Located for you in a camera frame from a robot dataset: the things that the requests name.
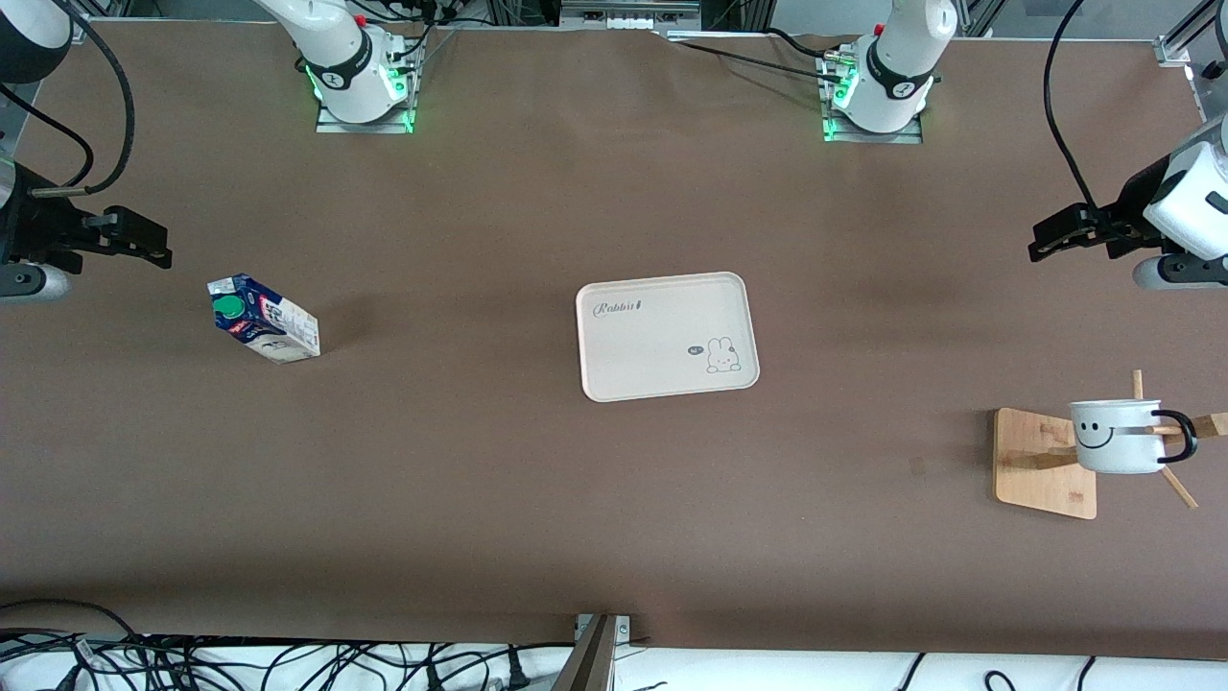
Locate blue white milk carton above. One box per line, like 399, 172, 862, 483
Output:
207, 274, 321, 365

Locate white smiley face cup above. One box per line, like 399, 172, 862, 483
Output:
1069, 399, 1199, 475

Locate cream rabbit print tray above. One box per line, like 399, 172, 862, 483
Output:
576, 272, 761, 403

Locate wooden mug stand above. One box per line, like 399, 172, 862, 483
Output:
993, 369, 1228, 521

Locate brown table cover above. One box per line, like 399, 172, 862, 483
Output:
0, 21, 1228, 663

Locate grey power strip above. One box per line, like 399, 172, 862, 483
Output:
558, 0, 703, 30

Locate aluminium profile beam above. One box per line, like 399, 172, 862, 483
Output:
552, 614, 632, 691

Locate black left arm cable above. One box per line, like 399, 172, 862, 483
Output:
1044, 0, 1104, 212

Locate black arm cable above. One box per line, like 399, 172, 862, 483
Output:
1044, 0, 1104, 212
0, 0, 135, 198

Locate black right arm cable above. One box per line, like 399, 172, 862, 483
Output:
0, 0, 135, 198

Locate aluminium frame corner profile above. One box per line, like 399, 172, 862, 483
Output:
1156, 0, 1228, 68

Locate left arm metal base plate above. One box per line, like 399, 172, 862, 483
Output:
820, 58, 924, 145

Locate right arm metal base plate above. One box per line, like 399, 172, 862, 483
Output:
315, 43, 415, 135

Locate black cable across table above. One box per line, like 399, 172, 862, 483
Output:
662, 27, 855, 87

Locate tangled black floor cables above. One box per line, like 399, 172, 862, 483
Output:
0, 600, 577, 691

